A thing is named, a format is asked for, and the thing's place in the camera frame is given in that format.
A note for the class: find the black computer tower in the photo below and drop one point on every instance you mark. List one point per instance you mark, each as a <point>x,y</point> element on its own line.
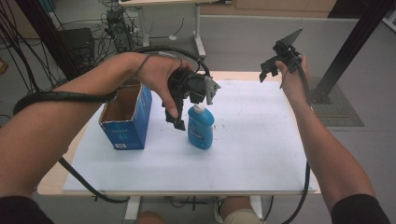
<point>120,31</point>

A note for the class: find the person's left leg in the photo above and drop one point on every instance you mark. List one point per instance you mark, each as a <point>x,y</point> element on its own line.
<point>151,218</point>

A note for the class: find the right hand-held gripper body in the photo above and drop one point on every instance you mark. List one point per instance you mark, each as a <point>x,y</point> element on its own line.
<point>288,53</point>

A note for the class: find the black equipment box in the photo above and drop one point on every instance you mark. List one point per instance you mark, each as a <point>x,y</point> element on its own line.
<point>77,43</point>

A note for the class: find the white-legged desk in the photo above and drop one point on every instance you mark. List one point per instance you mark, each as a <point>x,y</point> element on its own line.
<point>198,34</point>

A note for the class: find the black bracket under table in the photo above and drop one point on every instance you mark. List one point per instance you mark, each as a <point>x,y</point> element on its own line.
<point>193,202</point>

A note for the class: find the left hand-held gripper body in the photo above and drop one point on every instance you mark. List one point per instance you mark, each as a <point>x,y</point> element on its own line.
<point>190,82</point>

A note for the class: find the person's left hand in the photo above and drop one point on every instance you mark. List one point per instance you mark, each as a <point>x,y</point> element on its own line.
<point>155,71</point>

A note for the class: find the person's black right sleeve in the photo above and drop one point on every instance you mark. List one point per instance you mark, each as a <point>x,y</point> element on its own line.
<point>361,211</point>

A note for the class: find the person's black sleeve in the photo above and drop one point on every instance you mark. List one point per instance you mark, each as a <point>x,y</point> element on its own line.
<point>21,211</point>
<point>361,211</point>

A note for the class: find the white table mat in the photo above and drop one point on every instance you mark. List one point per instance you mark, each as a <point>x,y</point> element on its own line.
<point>249,149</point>

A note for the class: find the black metal frame post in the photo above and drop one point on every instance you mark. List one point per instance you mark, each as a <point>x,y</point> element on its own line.
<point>348,53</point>
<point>46,34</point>

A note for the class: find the person's black left sleeve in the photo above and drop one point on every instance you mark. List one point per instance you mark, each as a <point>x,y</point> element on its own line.
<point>21,211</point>

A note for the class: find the grey floor mat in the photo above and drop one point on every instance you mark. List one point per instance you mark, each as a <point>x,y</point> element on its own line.
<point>339,115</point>

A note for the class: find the blue bottle with white cap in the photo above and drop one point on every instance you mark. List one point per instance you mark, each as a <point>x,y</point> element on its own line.
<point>200,130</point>

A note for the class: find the wooden table with white legs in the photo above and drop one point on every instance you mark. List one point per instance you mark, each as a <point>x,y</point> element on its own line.
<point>49,186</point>

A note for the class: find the person's right leg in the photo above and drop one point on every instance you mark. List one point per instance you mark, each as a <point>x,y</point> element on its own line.
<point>239,211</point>

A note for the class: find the person's right hand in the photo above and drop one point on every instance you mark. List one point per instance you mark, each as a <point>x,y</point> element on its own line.
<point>295,84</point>

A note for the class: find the blue cardboard box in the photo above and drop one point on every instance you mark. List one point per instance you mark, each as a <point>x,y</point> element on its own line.
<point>134,127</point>

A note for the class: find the person's leg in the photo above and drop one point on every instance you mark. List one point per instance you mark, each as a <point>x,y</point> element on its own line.
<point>151,218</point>
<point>239,211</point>

